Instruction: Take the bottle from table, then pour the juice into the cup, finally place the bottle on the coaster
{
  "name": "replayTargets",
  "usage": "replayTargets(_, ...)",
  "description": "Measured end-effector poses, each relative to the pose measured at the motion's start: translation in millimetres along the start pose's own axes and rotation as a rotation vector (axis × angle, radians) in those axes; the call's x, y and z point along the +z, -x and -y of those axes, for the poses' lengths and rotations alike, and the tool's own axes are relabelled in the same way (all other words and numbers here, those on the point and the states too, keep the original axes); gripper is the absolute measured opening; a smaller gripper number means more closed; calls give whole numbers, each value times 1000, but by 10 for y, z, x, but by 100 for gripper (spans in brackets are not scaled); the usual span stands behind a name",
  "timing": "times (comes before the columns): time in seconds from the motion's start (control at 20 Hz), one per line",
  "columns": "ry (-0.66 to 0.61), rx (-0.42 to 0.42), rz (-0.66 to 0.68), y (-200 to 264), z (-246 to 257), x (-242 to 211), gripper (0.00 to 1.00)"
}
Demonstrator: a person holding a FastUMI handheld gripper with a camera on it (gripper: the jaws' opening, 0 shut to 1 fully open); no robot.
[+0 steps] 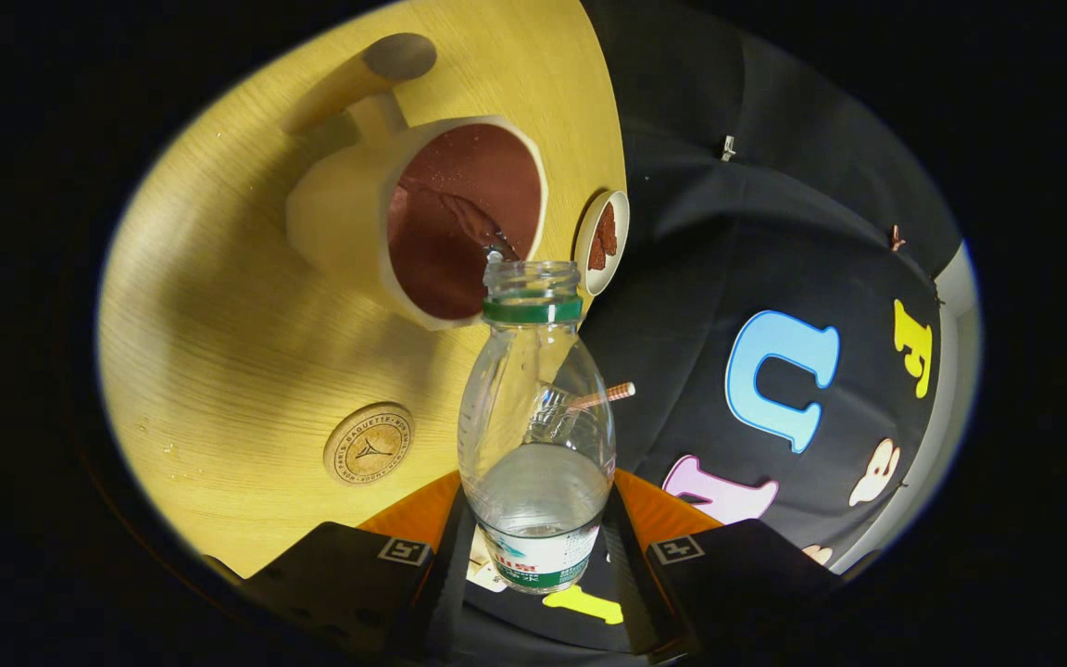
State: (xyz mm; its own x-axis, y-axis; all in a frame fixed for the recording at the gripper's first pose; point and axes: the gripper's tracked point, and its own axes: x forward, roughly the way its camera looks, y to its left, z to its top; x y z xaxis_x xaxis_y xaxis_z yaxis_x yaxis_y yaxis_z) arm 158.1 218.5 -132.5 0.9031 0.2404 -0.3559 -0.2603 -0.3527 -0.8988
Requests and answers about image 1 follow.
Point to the small white plate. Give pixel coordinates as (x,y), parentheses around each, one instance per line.
(582,250)

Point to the white toaster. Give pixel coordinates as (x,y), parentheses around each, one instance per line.
(487,570)

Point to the small white clip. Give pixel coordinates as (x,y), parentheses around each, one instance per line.
(728,147)

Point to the small orange clip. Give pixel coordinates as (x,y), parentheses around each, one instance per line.
(896,239)

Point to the wooden table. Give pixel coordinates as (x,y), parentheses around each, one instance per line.
(219,352)

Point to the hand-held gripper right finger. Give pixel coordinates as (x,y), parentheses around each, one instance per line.
(631,593)

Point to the striped straw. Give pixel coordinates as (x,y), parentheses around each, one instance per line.
(623,392)

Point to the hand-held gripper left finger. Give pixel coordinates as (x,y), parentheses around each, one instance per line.
(445,593)

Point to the black backdrop cloth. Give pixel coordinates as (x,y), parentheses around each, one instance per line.
(728,204)

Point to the round wooden coaster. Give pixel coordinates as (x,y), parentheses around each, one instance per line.
(369,445)

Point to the brown food piece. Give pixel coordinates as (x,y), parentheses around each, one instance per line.
(608,227)
(596,255)

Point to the clear plastic juice bottle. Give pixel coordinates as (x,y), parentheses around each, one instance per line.
(538,509)

